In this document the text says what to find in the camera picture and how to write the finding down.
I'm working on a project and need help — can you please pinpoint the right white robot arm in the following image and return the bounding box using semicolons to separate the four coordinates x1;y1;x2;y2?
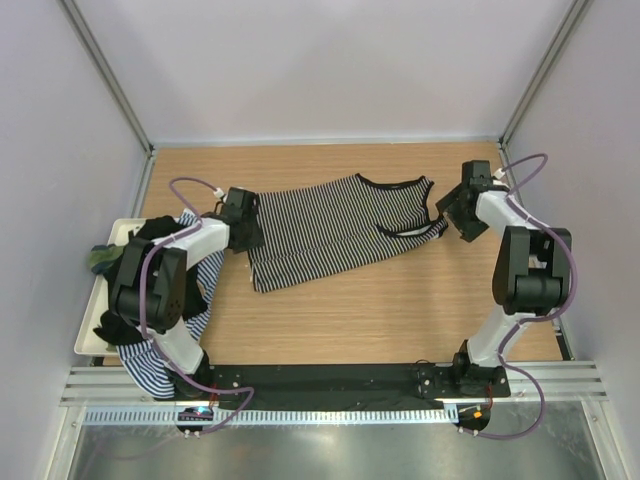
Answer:
436;160;575;397

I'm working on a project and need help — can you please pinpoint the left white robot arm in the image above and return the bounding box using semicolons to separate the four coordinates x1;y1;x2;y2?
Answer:
108;187;264;400

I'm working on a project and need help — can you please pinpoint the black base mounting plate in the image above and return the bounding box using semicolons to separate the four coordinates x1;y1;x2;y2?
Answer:
212;360;511;412

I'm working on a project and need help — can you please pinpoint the white slotted cable duct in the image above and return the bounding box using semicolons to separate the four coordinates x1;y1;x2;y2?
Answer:
83;405;458;427

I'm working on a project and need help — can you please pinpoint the black white striped tank top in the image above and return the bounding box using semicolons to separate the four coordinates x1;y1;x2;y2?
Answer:
248;173;448;293

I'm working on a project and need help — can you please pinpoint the blue white striped tank top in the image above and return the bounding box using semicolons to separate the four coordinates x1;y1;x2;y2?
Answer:
117;209;226;401

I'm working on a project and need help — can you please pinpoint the white plastic tray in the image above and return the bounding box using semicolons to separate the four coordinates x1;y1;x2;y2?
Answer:
74;218;145;357

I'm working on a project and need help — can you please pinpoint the green striped garment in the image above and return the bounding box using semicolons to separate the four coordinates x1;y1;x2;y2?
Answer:
88;244;125;275

